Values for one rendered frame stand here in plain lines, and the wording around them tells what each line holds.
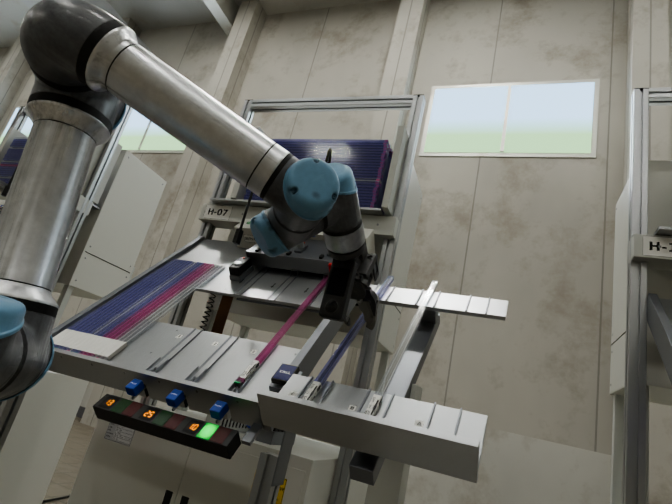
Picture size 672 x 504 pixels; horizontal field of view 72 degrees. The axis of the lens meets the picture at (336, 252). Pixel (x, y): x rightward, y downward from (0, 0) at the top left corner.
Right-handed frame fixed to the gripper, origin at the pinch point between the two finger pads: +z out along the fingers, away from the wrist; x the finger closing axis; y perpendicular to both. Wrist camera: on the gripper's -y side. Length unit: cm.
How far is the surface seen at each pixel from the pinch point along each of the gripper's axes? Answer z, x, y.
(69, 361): 4, 67, -22
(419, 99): -8, 12, 106
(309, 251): 13, 31, 37
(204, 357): 7.8, 36.0, -10.6
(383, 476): 13.4, -10.9, -22.8
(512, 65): 110, 11, 515
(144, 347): 7, 53, -12
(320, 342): 12.4, 12.9, 3.4
